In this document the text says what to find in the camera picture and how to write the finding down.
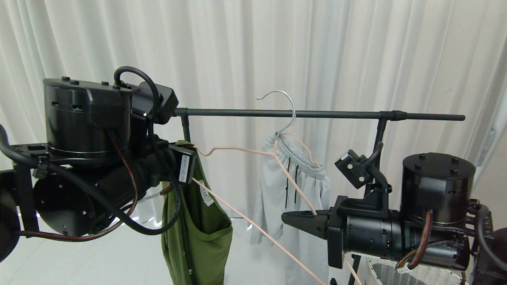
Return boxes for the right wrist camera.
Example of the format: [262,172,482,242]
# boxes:
[335,148,393,210]

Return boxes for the white curtain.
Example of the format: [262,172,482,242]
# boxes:
[0,0,507,238]

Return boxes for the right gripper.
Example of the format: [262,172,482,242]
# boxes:
[327,196,472,272]

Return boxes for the pale grey shorts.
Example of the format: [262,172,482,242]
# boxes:
[249,134,332,285]

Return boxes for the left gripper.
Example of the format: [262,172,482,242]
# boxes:
[34,144,197,237]

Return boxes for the green garment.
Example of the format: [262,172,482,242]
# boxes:
[160,140,233,285]

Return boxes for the black clothes rack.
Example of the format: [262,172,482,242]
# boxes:
[173,108,466,285]

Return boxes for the pink clothes hanger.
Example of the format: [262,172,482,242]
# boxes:
[192,90,363,285]
[282,132,323,167]

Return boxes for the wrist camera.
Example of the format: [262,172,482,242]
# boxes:
[129,81,179,159]
[335,148,393,210]

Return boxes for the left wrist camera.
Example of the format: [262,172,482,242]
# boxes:
[129,81,179,159]

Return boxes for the white laundry basket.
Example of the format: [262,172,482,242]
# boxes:
[364,257,468,285]

